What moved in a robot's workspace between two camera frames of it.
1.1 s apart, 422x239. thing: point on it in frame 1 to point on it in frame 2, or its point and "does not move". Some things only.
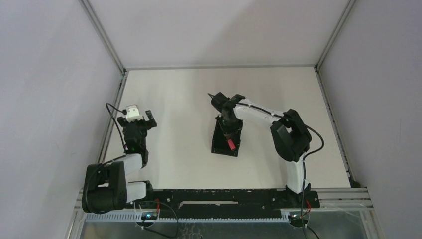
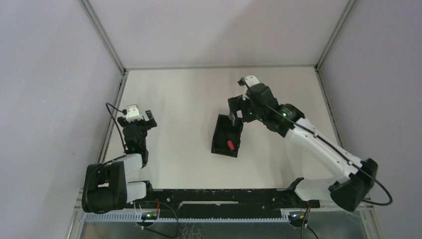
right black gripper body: (229, 125) to (252, 113)
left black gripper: (151, 122) does not move
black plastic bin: (220, 144) does not move
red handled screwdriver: (231, 144) does not move
